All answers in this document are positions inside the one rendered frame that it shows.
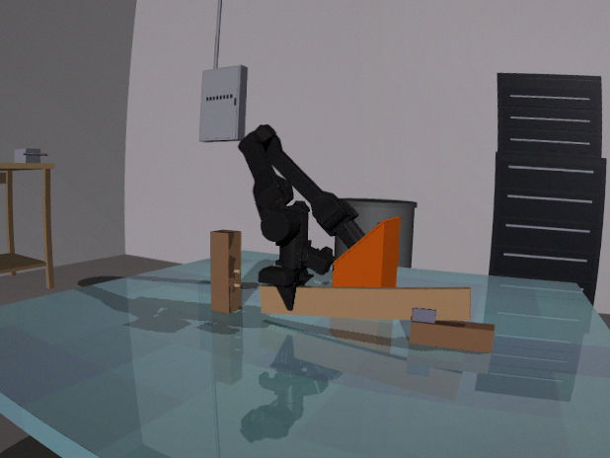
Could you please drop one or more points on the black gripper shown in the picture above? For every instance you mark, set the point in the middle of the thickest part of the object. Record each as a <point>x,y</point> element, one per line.
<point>286,277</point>

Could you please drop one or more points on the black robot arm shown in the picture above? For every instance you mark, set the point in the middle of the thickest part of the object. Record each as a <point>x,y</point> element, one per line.
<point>263,152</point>

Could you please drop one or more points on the long tan wooden rail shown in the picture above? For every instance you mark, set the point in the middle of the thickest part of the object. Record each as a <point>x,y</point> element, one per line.
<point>389,303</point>

